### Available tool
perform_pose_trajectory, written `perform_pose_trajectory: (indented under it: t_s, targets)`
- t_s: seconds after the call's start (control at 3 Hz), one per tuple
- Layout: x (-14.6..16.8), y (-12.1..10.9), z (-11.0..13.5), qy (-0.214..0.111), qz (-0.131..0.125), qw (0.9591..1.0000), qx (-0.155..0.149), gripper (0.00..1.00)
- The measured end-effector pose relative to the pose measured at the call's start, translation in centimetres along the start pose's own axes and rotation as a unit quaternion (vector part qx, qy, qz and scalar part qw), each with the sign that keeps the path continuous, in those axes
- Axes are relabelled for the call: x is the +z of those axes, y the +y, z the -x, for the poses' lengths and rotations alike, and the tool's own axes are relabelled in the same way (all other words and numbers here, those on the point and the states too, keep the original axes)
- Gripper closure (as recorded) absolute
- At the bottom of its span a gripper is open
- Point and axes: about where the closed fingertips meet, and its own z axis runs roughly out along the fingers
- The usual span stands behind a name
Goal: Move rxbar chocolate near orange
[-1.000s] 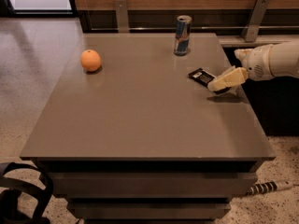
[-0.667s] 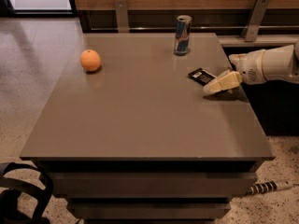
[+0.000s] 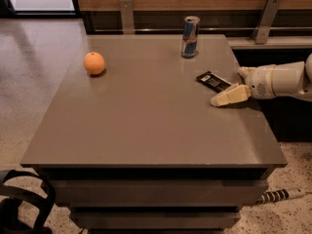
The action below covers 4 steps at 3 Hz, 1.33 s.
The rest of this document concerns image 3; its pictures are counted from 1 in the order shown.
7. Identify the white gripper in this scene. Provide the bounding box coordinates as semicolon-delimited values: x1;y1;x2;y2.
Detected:
211;64;275;107

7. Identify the black rxbar chocolate wrapper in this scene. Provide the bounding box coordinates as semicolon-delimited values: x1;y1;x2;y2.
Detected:
196;71;231;93

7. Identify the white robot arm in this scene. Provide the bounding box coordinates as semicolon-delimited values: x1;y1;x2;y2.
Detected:
211;55;312;107

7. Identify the blue silver energy drink can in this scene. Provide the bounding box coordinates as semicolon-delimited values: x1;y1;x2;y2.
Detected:
181;16;200;59

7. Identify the grey drawer cabinet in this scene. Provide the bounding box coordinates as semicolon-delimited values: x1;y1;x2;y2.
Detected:
21;35;286;234

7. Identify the orange fruit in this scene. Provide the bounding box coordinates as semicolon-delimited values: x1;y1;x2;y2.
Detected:
84;52;105;75

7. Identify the striped black white cable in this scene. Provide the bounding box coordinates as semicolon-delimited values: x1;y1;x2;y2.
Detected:
256;187;307;205

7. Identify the left metal wall bracket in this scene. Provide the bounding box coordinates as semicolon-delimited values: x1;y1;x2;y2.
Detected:
119;0;135;35

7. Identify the black bag with strap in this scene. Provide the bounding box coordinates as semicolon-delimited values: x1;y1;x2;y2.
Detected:
0;169;57;234

